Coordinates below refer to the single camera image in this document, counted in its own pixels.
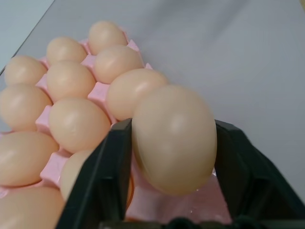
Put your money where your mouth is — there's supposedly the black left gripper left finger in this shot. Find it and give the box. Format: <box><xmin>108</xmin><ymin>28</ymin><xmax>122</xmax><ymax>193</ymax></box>
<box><xmin>55</xmin><ymin>117</ymin><xmax>133</xmax><ymax>229</ymax></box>

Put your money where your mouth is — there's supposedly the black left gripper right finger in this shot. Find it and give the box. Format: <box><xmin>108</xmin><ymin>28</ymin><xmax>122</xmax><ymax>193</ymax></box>
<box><xmin>209</xmin><ymin>119</ymin><xmax>305</xmax><ymax>229</ymax></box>

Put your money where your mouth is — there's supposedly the beige egg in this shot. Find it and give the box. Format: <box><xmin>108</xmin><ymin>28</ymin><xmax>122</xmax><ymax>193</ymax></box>
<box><xmin>94</xmin><ymin>45</ymin><xmax>144</xmax><ymax>84</ymax></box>
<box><xmin>88</xmin><ymin>21</ymin><xmax>128</xmax><ymax>55</ymax></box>
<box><xmin>46</xmin><ymin>36</ymin><xmax>88</xmax><ymax>64</ymax></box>
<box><xmin>106</xmin><ymin>68</ymin><xmax>169</xmax><ymax>121</ymax></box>
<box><xmin>59</xmin><ymin>149</ymin><xmax>134</xmax><ymax>212</ymax></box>
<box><xmin>4</xmin><ymin>55</ymin><xmax>48</xmax><ymax>86</ymax></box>
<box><xmin>132</xmin><ymin>84</ymin><xmax>218</xmax><ymax>196</ymax></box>
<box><xmin>0</xmin><ymin>83</ymin><xmax>53</xmax><ymax>132</ymax></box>
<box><xmin>0</xmin><ymin>131</ymin><xmax>60</xmax><ymax>187</ymax></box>
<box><xmin>0</xmin><ymin>186</ymin><xmax>66</xmax><ymax>229</ymax></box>
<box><xmin>49</xmin><ymin>97</ymin><xmax>112</xmax><ymax>153</ymax></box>
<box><xmin>46</xmin><ymin>60</ymin><xmax>96</xmax><ymax>102</ymax></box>

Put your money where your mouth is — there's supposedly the pink egg tray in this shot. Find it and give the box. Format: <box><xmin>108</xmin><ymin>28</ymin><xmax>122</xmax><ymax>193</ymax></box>
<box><xmin>0</xmin><ymin>25</ymin><xmax>233</xmax><ymax>225</ymax></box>

